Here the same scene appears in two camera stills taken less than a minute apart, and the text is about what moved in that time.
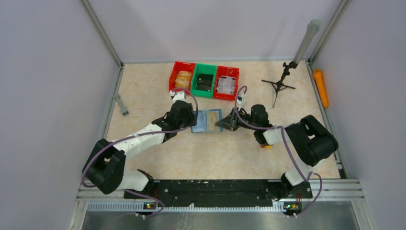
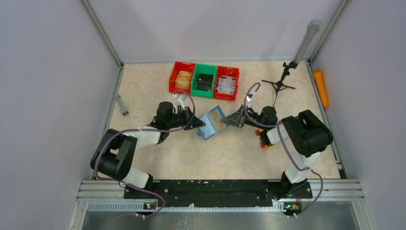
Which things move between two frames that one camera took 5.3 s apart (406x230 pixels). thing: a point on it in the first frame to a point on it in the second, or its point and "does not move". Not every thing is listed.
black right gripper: [230, 122] to [237, 119]
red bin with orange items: [181, 77] does not move
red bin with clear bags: [226, 82] does not move
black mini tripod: [278, 85] does not move
